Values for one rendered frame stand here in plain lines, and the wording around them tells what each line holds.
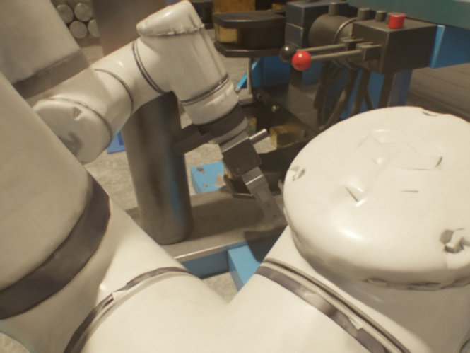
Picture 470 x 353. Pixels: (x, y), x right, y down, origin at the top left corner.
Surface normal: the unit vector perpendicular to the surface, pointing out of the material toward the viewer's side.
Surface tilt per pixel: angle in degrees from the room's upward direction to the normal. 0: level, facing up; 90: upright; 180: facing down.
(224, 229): 0
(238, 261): 0
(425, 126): 22
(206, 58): 72
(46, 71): 79
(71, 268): 88
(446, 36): 90
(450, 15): 90
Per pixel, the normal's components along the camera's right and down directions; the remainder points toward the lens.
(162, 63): -0.09, 0.51
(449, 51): 0.32, 0.49
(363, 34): -0.95, 0.20
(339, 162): -0.40, -0.69
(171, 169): 0.63, 0.39
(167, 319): -0.07, -0.86
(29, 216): 0.81, 0.23
